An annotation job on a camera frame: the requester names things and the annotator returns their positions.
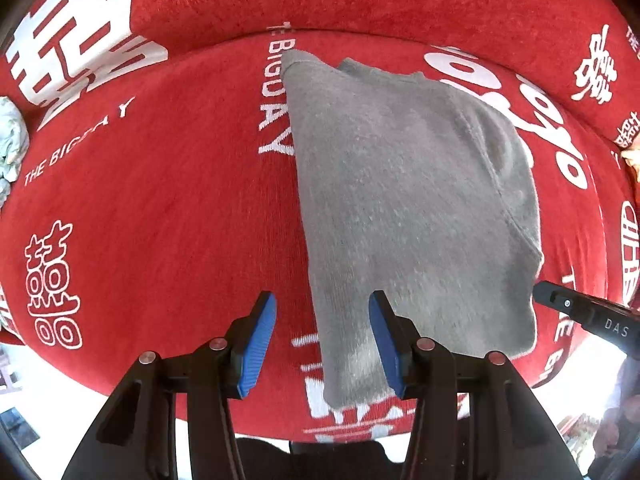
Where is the yellow orange item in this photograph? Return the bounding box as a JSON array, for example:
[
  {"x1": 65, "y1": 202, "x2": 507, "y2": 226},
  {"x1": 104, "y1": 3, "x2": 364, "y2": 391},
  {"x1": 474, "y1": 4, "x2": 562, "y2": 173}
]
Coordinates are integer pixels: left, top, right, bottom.
[{"x1": 619, "y1": 144, "x2": 640, "y2": 183}]

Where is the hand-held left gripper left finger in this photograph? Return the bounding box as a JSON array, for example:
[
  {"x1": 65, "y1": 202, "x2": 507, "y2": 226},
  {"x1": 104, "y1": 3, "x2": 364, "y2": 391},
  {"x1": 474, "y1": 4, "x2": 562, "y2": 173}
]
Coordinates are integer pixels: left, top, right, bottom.
[{"x1": 62, "y1": 290, "x2": 278, "y2": 480}]

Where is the red printed sofa cover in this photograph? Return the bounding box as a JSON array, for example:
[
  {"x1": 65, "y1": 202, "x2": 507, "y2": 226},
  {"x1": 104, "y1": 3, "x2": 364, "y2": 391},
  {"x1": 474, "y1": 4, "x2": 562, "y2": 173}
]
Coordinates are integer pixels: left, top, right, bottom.
[{"x1": 0, "y1": 0, "x2": 640, "y2": 445}]

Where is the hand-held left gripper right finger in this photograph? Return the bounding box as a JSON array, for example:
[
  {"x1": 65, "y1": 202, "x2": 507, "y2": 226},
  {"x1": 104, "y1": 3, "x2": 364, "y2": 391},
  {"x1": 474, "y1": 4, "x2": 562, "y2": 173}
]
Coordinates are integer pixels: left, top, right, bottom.
[{"x1": 368, "y1": 290, "x2": 584, "y2": 480}]

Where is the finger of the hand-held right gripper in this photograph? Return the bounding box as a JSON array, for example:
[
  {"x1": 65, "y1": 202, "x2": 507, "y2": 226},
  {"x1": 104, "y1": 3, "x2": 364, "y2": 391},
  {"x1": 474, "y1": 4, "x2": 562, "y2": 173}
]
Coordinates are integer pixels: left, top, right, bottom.
[{"x1": 532, "y1": 280, "x2": 601, "y2": 330}]

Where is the light blue crumpled cloth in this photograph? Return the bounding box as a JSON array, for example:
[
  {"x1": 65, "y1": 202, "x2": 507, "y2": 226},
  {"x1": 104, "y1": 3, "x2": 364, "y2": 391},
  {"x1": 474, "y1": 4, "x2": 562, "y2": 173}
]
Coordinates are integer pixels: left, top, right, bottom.
[{"x1": 0, "y1": 96, "x2": 30, "y2": 206}]

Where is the grey knitted garment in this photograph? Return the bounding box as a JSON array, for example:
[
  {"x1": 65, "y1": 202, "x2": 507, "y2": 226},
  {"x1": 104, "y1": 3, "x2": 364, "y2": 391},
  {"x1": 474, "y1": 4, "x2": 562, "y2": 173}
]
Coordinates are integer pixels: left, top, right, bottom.
[{"x1": 278, "y1": 49, "x2": 546, "y2": 411}]

